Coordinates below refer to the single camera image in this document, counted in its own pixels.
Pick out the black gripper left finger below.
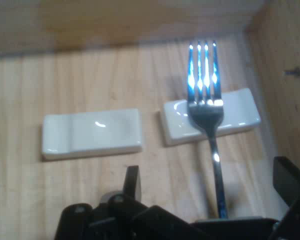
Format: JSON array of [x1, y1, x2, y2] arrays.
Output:
[[53, 164, 206, 240]]

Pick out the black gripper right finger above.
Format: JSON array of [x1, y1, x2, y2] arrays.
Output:
[[269, 156, 300, 240]]

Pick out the white ceramic cutlery rest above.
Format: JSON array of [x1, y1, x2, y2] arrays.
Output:
[[41, 107, 143, 161], [159, 87, 262, 148]]

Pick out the silver metal fork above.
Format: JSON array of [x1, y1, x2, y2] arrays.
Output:
[[186, 39, 228, 219]]

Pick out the light wooden drawer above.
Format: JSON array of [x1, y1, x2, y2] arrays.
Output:
[[0, 0, 300, 240]]

